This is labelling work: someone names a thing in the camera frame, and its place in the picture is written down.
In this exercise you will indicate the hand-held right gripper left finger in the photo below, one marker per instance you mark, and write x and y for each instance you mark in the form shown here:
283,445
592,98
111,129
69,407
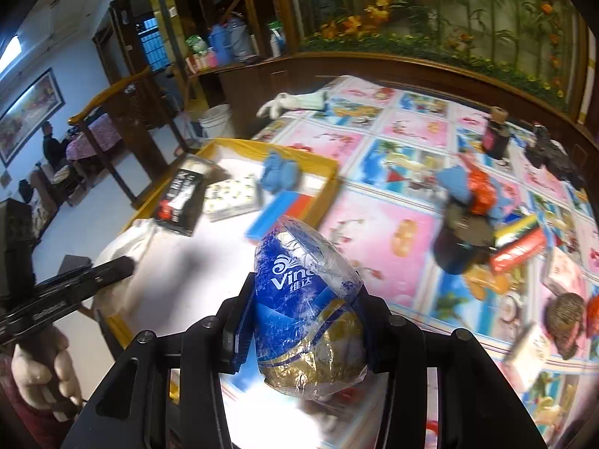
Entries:
241,336

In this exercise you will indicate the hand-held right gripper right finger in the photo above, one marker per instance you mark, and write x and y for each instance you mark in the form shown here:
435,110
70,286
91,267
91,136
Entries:
379,336

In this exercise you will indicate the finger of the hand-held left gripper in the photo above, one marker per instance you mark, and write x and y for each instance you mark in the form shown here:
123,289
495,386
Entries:
93,278

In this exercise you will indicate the blue gold toilet roll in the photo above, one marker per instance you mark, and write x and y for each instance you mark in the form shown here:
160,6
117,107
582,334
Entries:
304,318

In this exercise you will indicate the blue towel cloth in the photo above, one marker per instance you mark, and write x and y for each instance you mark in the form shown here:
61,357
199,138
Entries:
281,170
454,182

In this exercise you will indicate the yellow tray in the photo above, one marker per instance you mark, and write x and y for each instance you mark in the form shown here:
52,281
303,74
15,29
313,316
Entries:
323,163

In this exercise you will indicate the person's left forearm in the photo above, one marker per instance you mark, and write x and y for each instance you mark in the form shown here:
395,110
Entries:
18,425

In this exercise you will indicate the person's left hand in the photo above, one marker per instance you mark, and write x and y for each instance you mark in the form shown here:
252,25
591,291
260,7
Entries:
37,369

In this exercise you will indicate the black packet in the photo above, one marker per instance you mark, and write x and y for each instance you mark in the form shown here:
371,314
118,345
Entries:
180,196

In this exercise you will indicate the blue foam block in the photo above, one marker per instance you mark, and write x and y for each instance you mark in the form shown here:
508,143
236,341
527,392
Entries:
271,217

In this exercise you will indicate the table with pink cloth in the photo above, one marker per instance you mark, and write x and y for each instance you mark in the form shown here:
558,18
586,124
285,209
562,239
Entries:
93,133

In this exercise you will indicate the printed tissue pack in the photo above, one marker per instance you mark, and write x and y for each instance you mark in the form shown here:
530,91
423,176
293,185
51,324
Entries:
231,199

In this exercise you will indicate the red foam block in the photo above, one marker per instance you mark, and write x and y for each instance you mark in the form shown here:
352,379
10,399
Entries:
304,208

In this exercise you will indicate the beige tissue pack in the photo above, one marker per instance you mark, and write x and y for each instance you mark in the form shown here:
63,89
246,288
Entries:
529,355

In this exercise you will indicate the coloured paper pack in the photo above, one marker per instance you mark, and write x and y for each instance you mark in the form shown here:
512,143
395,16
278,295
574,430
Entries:
519,245

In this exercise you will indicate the wooden chair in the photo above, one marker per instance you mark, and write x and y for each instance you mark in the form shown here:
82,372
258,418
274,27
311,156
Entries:
124,112

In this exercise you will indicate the red plastic bag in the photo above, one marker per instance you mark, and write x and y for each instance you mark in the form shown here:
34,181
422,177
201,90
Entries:
593,313
482,191

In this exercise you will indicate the white pink tissue pack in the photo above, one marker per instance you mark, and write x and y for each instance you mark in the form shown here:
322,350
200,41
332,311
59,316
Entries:
564,271

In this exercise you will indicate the white bucket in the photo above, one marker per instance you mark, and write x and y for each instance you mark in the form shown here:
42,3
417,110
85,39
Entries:
216,124

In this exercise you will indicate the dark jar with wooden lid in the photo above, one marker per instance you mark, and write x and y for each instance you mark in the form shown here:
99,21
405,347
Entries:
497,138

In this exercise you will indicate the white glove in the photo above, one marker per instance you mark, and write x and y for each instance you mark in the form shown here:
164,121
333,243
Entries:
276,104

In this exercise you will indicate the blue thermos jug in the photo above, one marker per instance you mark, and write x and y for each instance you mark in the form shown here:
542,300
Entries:
220,46
241,39

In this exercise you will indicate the white spray bottle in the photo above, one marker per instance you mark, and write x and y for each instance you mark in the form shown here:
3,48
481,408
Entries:
277,43

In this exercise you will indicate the framed wall picture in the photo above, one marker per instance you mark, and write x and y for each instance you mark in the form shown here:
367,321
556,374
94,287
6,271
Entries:
30,112

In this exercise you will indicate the bamboo flower wall panel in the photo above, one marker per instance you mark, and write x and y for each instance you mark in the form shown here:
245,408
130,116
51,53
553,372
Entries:
444,9

